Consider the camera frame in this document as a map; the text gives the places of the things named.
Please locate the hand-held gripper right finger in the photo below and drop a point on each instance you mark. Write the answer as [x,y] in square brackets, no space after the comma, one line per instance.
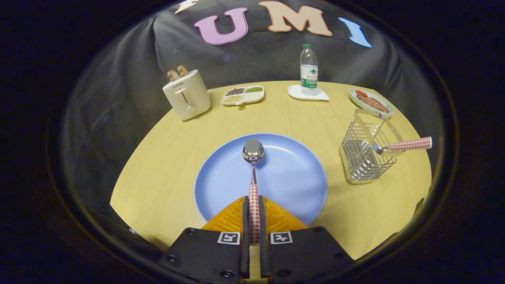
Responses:
[262,236]

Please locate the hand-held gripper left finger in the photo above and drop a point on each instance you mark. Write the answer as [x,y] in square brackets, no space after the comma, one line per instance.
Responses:
[245,236]

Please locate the blue round plate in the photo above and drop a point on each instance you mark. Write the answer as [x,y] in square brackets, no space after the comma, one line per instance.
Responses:
[292,173]

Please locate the white divided snack tray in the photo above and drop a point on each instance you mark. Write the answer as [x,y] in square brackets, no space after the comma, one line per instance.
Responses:
[248,96]

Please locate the white square coaster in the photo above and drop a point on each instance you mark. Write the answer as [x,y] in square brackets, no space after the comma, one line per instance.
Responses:
[296,92]

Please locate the cream toaster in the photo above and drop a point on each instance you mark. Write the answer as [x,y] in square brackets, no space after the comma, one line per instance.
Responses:
[189,96]

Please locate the pale green plate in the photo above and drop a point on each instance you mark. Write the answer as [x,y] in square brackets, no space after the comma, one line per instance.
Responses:
[355,101]

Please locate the cooked meat with garnish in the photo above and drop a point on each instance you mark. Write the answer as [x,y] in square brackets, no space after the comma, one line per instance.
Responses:
[373,102]

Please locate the clear water bottle green cap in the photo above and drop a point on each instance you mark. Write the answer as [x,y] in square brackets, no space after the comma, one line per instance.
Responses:
[309,67]

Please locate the toasted bread slice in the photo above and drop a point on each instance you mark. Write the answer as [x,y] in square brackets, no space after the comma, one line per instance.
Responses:
[182,70]
[173,75]

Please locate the black backdrop cloth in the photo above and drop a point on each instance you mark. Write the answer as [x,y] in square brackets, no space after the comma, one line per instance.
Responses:
[130,79]

